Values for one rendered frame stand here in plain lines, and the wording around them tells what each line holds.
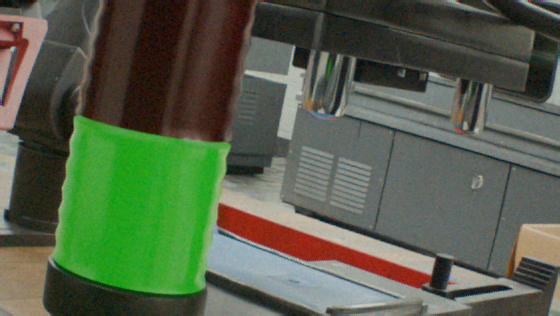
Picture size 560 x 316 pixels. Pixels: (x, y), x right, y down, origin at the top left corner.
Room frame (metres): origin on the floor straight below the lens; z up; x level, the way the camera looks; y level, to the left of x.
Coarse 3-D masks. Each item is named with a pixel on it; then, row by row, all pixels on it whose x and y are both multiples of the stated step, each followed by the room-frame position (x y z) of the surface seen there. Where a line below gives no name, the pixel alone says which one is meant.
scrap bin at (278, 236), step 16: (224, 208) 0.93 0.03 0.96; (240, 208) 0.93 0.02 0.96; (224, 224) 0.93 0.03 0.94; (240, 224) 0.92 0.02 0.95; (256, 224) 0.91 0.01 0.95; (272, 224) 0.90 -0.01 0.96; (256, 240) 0.91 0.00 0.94; (272, 240) 0.90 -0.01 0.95; (288, 240) 0.89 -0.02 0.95; (304, 240) 0.88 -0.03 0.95; (320, 240) 0.87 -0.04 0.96; (304, 256) 0.88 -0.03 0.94; (320, 256) 0.87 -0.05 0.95; (336, 256) 0.86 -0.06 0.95; (352, 256) 0.85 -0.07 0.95; (368, 256) 0.84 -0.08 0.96; (384, 272) 0.83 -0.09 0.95; (400, 272) 0.82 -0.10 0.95; (416, 272) 0.81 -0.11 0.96
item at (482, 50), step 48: (288, 0) 0.48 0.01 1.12; (336, 0) 0.47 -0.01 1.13; (384, 0) 0.50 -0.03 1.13; (432, 0) 0.52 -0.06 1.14; (336, 48) 0.48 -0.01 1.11; (384, 48) 0.50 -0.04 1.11; (432, 48) 0.53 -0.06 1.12; (480, 48) 0.56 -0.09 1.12; (528, 48) 0.60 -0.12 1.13; (336, 96) 0.49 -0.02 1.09; (480, 96) 0.58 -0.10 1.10
